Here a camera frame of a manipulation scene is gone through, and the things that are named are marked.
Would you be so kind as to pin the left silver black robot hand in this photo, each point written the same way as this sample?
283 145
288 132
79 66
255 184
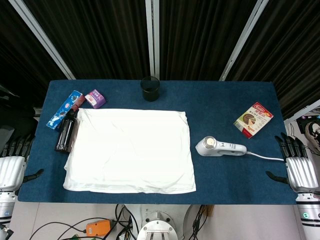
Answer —
11 172

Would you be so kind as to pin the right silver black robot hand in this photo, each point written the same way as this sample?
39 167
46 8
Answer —
301 172

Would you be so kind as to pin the white handheld device with cord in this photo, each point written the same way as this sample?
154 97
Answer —
220 148

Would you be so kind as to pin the white shirt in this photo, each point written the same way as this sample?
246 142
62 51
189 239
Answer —
130 150

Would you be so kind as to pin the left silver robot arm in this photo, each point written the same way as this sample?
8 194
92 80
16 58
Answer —
5 210

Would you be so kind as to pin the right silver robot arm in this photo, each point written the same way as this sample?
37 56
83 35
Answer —
308 212

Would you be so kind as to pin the orange plastic electronic box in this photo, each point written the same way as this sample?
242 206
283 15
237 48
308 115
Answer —
98 228

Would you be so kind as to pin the white sneaker shoe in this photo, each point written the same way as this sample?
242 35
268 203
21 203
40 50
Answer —
313 135

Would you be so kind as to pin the dark plastic bottle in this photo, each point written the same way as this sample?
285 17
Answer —
67 132

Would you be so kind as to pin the red green food box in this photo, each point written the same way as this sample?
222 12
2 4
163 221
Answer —
253 120

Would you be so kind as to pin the blue felt table mat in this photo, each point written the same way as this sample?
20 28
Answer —
225 180

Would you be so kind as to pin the blue biscuit package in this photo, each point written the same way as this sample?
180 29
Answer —
63 110

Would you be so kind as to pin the maroon snack package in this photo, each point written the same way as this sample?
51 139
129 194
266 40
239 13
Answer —
81 101

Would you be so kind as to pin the purple small carton box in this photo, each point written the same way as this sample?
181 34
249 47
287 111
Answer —
95 98

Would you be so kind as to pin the white robot torso base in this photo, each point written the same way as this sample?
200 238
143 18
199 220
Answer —
157 225

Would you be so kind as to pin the black mesh pen cup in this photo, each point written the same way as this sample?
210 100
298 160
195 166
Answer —
150 90

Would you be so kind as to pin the black pleated curtain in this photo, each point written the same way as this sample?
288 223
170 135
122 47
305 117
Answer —
105 37

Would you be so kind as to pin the grey aluminium frame post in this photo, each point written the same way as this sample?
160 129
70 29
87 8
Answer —
152 37
41 37
243 37

